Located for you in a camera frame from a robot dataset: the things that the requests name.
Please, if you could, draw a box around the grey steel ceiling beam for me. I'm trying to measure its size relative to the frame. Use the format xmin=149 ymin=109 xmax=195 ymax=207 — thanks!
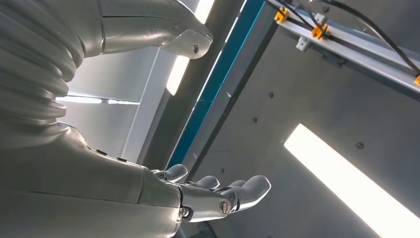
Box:
xmin=182 ymin=0 xmax=279 ymax=179

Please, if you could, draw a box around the narrow ceiling light strip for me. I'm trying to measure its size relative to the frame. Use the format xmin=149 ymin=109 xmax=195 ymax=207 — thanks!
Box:
xmin=55 ymin=95 xmax=141 ymax=106

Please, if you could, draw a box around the straight black ceiling cable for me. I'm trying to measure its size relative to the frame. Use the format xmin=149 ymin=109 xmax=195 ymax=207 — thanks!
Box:
xmin=264 ymin=0 xmax=315 ymax=30

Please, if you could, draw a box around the white ceiling column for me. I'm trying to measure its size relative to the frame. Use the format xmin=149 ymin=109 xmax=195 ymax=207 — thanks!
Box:
xmin=121 ymin=47 xmax=178 ymax=165

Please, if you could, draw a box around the curved black ceiling cable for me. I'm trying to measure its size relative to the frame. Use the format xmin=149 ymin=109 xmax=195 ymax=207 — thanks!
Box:
xmin=315 ymin=0 xmax=420 ymax=75

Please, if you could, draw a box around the long ceiling light panel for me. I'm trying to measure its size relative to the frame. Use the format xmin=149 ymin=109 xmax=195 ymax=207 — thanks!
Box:
xmin=165 ymin=0 xmax=215 ymax=97

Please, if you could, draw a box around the wide ceiling light panel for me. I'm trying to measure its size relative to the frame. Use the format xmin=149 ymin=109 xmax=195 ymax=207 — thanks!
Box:
xmin=283 ymin=123 xmax=420 ymax=238

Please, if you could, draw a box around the aluminium ceiling rail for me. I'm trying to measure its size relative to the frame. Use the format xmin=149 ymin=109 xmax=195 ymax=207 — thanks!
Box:
xmin=267 ymin=0 xmax=420 ymax=101

